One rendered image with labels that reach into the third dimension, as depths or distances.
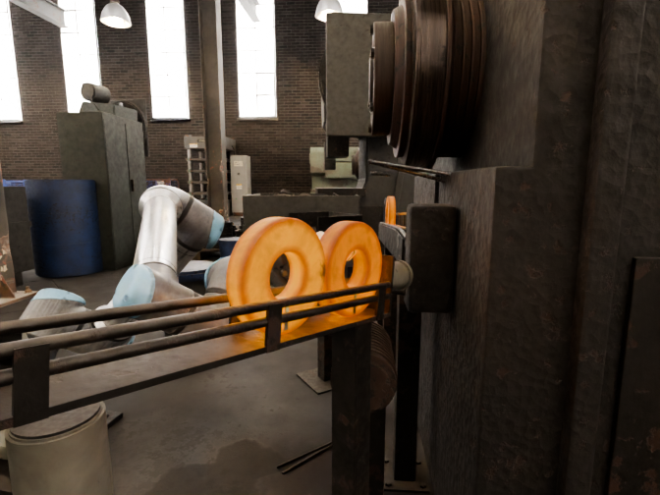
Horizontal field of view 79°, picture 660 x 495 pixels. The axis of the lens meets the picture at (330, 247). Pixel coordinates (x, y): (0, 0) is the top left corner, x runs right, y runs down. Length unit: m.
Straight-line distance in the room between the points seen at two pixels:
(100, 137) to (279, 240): 3.97
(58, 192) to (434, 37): 3.75
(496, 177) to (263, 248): 0.39
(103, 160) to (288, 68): 7.97
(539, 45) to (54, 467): 0.90
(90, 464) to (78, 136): 4.01
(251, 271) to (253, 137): 11.12
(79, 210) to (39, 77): 10.43
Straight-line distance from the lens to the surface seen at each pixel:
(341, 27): 3.93
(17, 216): 4.20
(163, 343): 0.42
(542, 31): 0.75
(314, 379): 1.83
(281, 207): 3.54
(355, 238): 0.64
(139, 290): 0.76
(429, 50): 0.97
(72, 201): 4.31
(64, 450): 0.69
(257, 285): 0.50
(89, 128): 4.49
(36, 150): 14.49
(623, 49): 0.75
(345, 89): 3.79
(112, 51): 13.49
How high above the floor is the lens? 0.84
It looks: 9 degrees down
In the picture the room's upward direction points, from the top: straight up
